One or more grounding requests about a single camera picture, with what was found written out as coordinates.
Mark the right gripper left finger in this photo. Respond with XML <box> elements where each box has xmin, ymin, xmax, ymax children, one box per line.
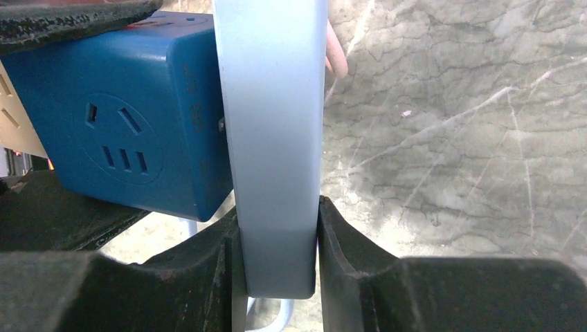
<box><xmin>1</xmin><ymin>210</ymin><xmax>247</xmax><ymax>331</ymax></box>

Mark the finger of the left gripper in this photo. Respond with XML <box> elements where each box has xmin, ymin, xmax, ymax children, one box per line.
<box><xmin>1</xmin><ymin>171</ymin><xmax>149</xmax><ymax>252</ymax></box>
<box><xmin>1</xmin><ymin>0</ymin><xmax>163</xmax><ymax>55</ymax></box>

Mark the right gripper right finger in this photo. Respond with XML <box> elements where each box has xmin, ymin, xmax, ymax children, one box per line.
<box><xmin>318</xmin><ymin>196</ymin><xmax>586</xmax><ymax>331</ymax></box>

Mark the light blue cable with plug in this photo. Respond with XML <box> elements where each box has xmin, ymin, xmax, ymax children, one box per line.
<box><xmin>176</xmin><ymin>215</ymin><xmax>297</xmax><ymax>332</ymax></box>

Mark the dark blue cube adapter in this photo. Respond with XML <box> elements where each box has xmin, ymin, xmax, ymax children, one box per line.
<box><xmin>1</xmin><ymin>11</ymin><xmax>233</xmax><ymax>221</ymax></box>

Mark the light blue power strip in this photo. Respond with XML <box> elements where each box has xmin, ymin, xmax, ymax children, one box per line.
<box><xmin>213</xmin><ymin>1</ymin><xmax>327</xmax><ymax>299</ymax></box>

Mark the tan cube adapter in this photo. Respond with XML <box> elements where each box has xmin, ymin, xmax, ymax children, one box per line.
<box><xmin>1</xmin><ymin>64</ymin><xmax>48</xmax><ymax>158</ymax></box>

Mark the pink cable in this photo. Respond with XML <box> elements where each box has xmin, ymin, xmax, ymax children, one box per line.
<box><xmin>324</xmin><ymin>18</ymin><xmax>350</xmax><ymax>80</ymax></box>

